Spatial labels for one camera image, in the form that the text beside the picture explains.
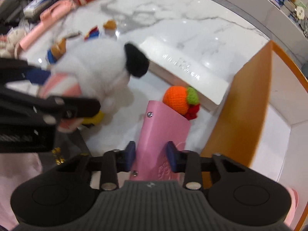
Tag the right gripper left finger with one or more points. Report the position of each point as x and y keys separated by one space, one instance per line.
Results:
x=114 y=162

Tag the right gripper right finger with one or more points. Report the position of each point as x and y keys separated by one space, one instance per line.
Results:
x=186 y=162

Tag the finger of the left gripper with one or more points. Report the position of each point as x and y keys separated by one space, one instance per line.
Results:
x=34 y=74
x=55 y=108

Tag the pink leather pouch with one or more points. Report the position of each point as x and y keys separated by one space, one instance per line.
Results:
x=161 y=125

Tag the panda plush pink striped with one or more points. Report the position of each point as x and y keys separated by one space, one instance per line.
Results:
x=97 y=69

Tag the yellow tape measure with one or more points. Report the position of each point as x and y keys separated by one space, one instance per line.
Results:
x=93 y=121

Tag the cream plush toy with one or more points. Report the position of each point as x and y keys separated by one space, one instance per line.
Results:
x=10 y=43

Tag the orange crochet fruit toy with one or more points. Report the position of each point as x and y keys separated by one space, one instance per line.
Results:
x=183 y=100

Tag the orange storage box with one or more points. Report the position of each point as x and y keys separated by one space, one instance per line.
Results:
x=263 y=123

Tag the white glasses box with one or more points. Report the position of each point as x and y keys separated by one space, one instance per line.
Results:
x=177 y=68

